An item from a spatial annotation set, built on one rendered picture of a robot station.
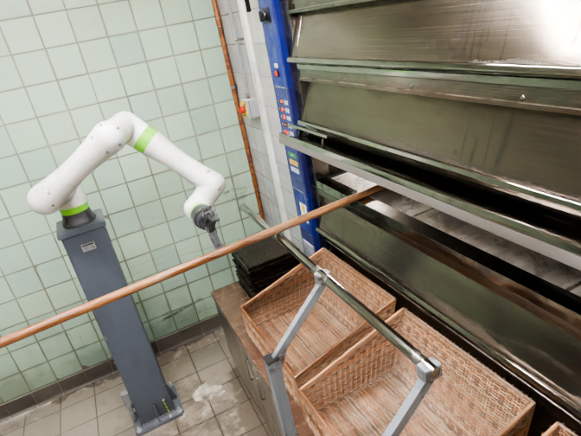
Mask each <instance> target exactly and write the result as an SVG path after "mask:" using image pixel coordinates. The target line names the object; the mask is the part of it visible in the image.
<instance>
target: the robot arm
mask: <svg viewBox="0 0 581 436"><path fill-rule="evenodd" d="M125 144H128V145H129V146H130V147H132V148H133V149H135V150H137V151H139V152H141V153H143V155H145V156H146V157H149V158H151V159H153V160H155V161H157V162H159V163H160V164H162V165H164V166H166V167H168V168H169V169H171V170H173V171H174V172H176V173H177V174H179V175H180V176H182V177H184V178H185V179H187V180H188V181H189V182H191V183H192V184H194V185H195V186H196V190H195V191H194V193H193V194H192V195H191V197H189V199H188V200H187V201H186V202H185V204H184V213H185V215H186V216H187V217H188V218H189V219H190V220H191V222H193V223H194V224H195V225H196V226H197V227H198V228H201V229H203V230H207V232H208V234H209V239H210V240H211V241H212V243H213V245H214V248H215V250H217V249H219V248H222V247H224V245H223V244H222V245H221V243H220V239H219V237H218V235H217V230H216V228H215V224H216V222H217V221H219V220H220V218H219V217H218V216H217V215H216V214H218V211H216V212H214V211H213V210H212V209H211V208H212V207H213V205H214V203H215V202H216V200H217V199H218V198H219V196H220V195H221V194H222V192H223V191H224V189H225V187H226V181H225V178H224V177H223V175H222V174H220V173H218V172H216V171H214V170H212V169H210V168H208V167H207V166H205V165H203V164H202V163H200V162H198V161H196V160H195V159H193V158H192V157H191V156H189V155H188V154H186V153H185V152H184V151H182V150H181V149H179V148H178V147H177V146H175V145H174V144H173V143H171V142H170V141H169V140H168V139H167V138H166V137H165V136H164V135H163V134H162V133H161V132H159V131H156V130H155V129H154V128H152V127H151V126H150V125H148V124H147V123H145V122H144V121H143V120H141V119H140V118H139V117H137V116H136V115H134V114H133V113H131V112H118V113H116V114H115V115H113V116H112V117H111V118H110V119H108V120H106V121H102V122H100V123H98V124H97V125H95V126H94V128H93V130H92V131H91V132H90V134H89V135H88V136H87V137H86V139H85V140H84V141H83V143H82V144H81V145H80V146H79V148H78V149H77V150H76V151H75V152H74V153H73V154H72V155H71V156H70V157H69V158H68V159H67V160H66V161H65V162H64V163H63V164H62V165H61V166H60V167H59V168H58V169H56V170H55V171H54V172H53V173H51V174H49V175H48V176H47V177H46V178H45V179H43V180H42V181H41V182H39V183H38V184H36V185H35V186H34V187H33V188H31V190H30V191H29V192H28V195H27V203H28V205H29V207H30V208H31V209H32V210H33V211H34V212H36V213H37V214H40V215H51V214H53V213H54V212H56V211H57V210H59V211H60V212H61V216H62V226H63V228H65V229H74V228H80V227H83V226H85V225H87V224H89V223H91V222H92V221H94V220H95V219H96V218H97V216H96V214H95V213H94V212H93V211H92V210H91V209H90V207H89V205H88V200H87V197H86V193H85V191H84V189H83V187H82V184H81V182H82V181H83V180H84V179H85V178H87V177H88V176H89V175H90V174H91V173H92V172H93V171H94V170H96V169H97V168H98V167H99V166H100V165H101V164H102V163H103V162H105V161H106V160H107V159H109V158H110V157H112V156H113V155H115V154H116V153H117V152H119V151H121V150H122V149H123V148H124V146H125ZM214 230H215V231H214Z"/></svg>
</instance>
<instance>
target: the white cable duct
mask: <svg viewBox="0 0 581 436"><path fill-rule="evenodd" d="M237 2H238V6H239V14H240V19H241V23H242V28H243V32H244V37H245V41H246V48H247V53H248V57H249V61H250V66H251V70H252V78H253V83H254V87H255V91H256V95H257V100H258V104H259V112H260V117H261V121H262V126H263V130H264V134H265V142H266V146H267V150H268V155H269V159H270V164H271V172H272V176H273V181H274V184H275V189H276V193H277V198H278V206H279V210H280V214H281V219H282V223H283V222H286V221H287V217H286V213H285V208H284V200H283V195H282V190H281V186H280V181H279V177H278V169H277V165H276V160H275V156H274V151H273V147H272V142H271V134H270V130H269V125H268V121H267V117H266V112H265V103H264V99H263V94H262V90H261V85H260V81H259V73H258V69H257V64H256V60H255V55H254V51H253V46H252V38H251V34H250V29H249V25H248V21H247V15H246V7H245V3H244V0H237ZM284 235H285V237H286V238H288V239H289V240H290V241H291V235H290V230H289V229H287V230H285V231H284Z"/></svg>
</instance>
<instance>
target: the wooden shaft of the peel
mask: <svg viewBox="0 0 581 436"><path fill-rule="evenodd" d="M383 189H386V188H384V187H382V186H380V185H378V184H376V185H374V186H373V187H370V188H368V189H364V190H362V191H360V192H357V193H355V194H352V195H351V196H347V197H345V198H342V199H341V200H338V201H336V202H332V203H330V204H328V205H325V206H323V207H320V208H318V209H315V210H313V211H310V212H309V213H306V214H304V215H300V216H298V217H296V218H293V219H291V220H289V221H286V222H283V223H281V224H278V225H277V226H274V227H272V228H268V229H266V230H264V231H262V232H259V233H257V234H254V235H251V236H249V237H246V238H245V239H242V240H239V241H236V242H234V243H232V244H230V245H227V246H225V247H222V248H219V249H217V250H214V251H213V252H211V253H207V254H204V255H202V256H200V257H198V258H195V259H193V260H190V261H187V262H185V263H183V264H180V265H179V266H175V267H172V268H170V269H168V270H166V271H163V272H160V273H158V274H156V275H153V276H151V277H148V278H147V279H143V280H140V281H138V282H136V283H134V284H131V285H128V286H126V287H124V288H121V289H119V290H116V291H115V292H111V293H108V294H106V295H105V296H102V297H100V298H96V299H94V300H92V301H89V302H87V303H84V304H83V305H79V306H77V307H74V308H73V309H70V310H68V311H64V312H62V313H60V314H57V315H55V316H52V317H50V318H47V319H45V320H42V321H41V322H38V323H36V324H32V325H30V326H28V327H25V328H23V329H21V330H18V331H15V332H13V333H10V334H9V335H6V336H4V337H0V349H1V348H3V347H6V346H8V345H11V344H12V343H16V342H18V341H21V340H23V339H24V338H27V337H31V336H33V335H34V334H37V333H39V332H42V331H44V330H47V329H49V328H52V327H54V326H56V325H58V324H62V323H64V322H66V321H68V320H70V319H73V318H75V317H78V316H81V315H83V314H85V313H88V312H89V311H93V310H95V309H98V308H99V307H102V306H104V305H108V304H110V303H112V302H114V301H117V300H119V299H121V298H124V297H127V296H129V295H131V294H133V293H135V292H139V291H141V290H143V289H145V288H148V287H150V286H153V285H155V284H158V283H160V282H163V281H164V280H166V279H170V278H173V277H175V276H176V275H179V274H181V273H185V272H187V271H189V270H191V269H194V268H196V267H198V266H201V265H204V264H206V263H208V262H210V261H212V260H216V259H218V258H220V257H223V256H225V255H227V254H230V253H233V252H235V251H237V250H240V249H241V248H244V247H247V246H250V245H251V244H254V243H256V242H259V241H261V240H264V239H266V238H269V237H271V236H273V235H275V234H279V233H281V232H283V231H285V230H287V229H290V228H293V227H295V226H297V225H300V224H302V223H305V222H306V221H310V220H312V219H315V218H317V217H318V216H321V215H325V214H327V213H329V212H331V211H333V210H336V209H338V208H341V207H343V206H346V205H348V204H350V203H352V202H356V201H358V200H360V199H362V198H365V197H367V196H370V195H372V194H375V193H377V192H379V191H382V190H383Z"/></svg>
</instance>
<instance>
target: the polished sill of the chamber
mask: <svg viewBox="0 0 581 436"><path fill-rule="evenodd" d="M316 185H317V188H319V189H320V190H322V191H324V192H326V193H328V194H330V195H332V196H333V197H335V198H337V199H339V200H341V199H342V198H345V197H347V196H351V195H352V194H355V193H357V192H359V191H357V190H355V189H352V188H349V187H348V186H346V185H344V184H342V183H339V182H337V181H336V180H334V179H331V178H329V177H327V176H326V177H324V178H321V179H318V180H316ZM349 205H350V206H352V207H354V208H356V209H358V210H360V211H361V212H363V213H365V214H367V215H369V216H371V217H373V218H374V219H376V220H378V221H380V222H382V223H384V224H386V225H387V226H389V227H390V228H393V229H395V230H397V231H399V232H401V233H402V234H404V235H406V236H408V237H410V238H412V239H414V240H415V241H417V242H419V243H421V244H423V245H425V246H426V247H428V248H430V249H432V250H434V251H436V252H437V253H440V254H442V255H443V256H445V257H447V258H448V259H450V260H453V261H455V262H456V263H458V264H460V265H461V266H464V267H466V268H468V269H470V270H471V271H472V272H474V273H477V274H479V275H481V276H483V277H484V278H485V279H488V280H490V281H492V282H494V283H495V284H497V285H499V286H501V287H503V288H505V289H506V290H508V291H510V292H512V293H514V294H516V295H518V296H519V297H521V298H524V299H525V300H527V301H529V302H530V303H532V304H534V305H537V306H538V307H540V308H541V309H543V310H545V311H548V312H550V313H552V314H553V315H554V316H556V317H559V318H561V319H563V320H564V321H566V322H567V323H569V324H572V325H574V326H576V327H577V328H579V329H580V330H581V297H579V296H578V295H576V294H573V293H571V292H568V291H567V290H565V289H563V288H561V287H559V286H557V285H554V284H552V283H550V282H548V281H546V280H544V279H542V278H539V277H537V276H535V275H533V274H531V273H529V272H527V271H525V270H523V269H520V268H519V267H517V266H514V265H512V264H510V263H508V262H506V261H504V260H501V259H499V258H497V257H495V256H494V255H492V254H490V253H486V252H484V251H483V250H481V249H479V248H477V247H474V246H472V245H470V244H468V243H466V242H464V241H462V240H459V239H458V238H456V237H453V236H451V235H449V234H447V233H445V232H443V231H441V230H439V229H437V228H434V227H432V226H430V225H428V224H426V223H424V222H422V221H419V220H417V219H415V218H413V217H411V216H409V215H407V214H405V213H403V212H400V211H398V210H397V209H395V208H392V207H390V206H388V205H386V204H384V203H382V202H379V201H377V200H375V199H373V198H372V197H370V196H367V197H365V198H362V199H360V200H358V201H356V202H352V203H350V204H349Z"/></svg>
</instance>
